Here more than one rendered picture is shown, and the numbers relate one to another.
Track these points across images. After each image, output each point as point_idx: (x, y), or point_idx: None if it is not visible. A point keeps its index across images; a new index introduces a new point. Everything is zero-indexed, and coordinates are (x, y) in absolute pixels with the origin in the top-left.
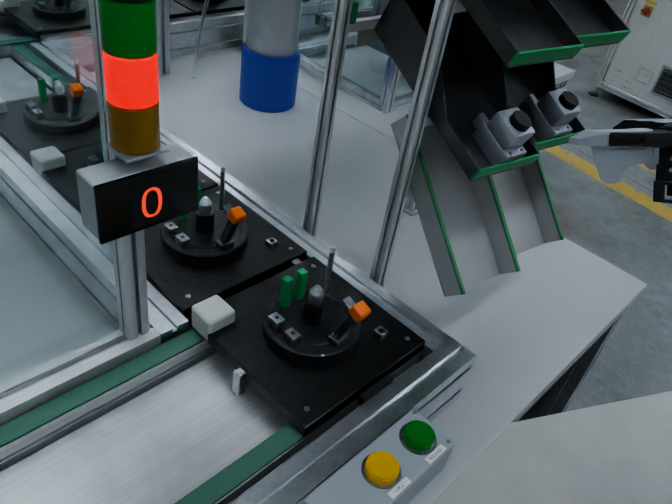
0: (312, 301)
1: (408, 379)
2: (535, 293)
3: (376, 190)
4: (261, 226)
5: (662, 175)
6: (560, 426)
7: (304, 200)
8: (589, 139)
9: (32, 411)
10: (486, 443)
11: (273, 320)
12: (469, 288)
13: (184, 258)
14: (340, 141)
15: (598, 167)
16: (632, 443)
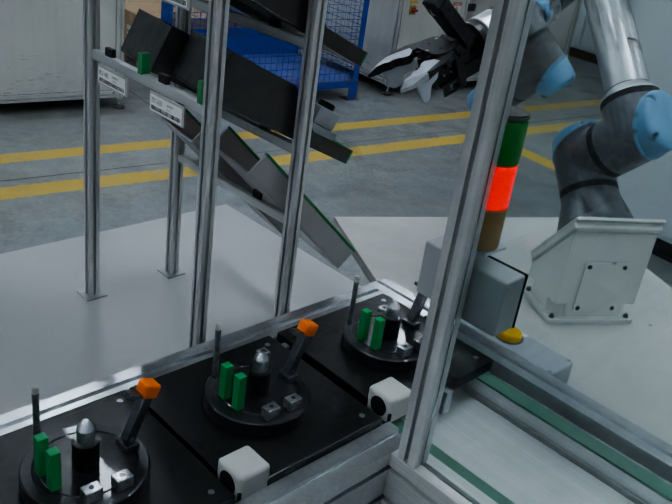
0: (398, 314)
1: (422, 311)
2: (242, 256)
3: (42, 310)
4: (226, 360)
5: (440, 81)
6: None
7: (56, 370)
8: (417, 82)
9: None
10: None
11: (409, 348)
12: (237, 288)
13: (306, 412)
14: None
15: (422, 96)
16: (398, 264)
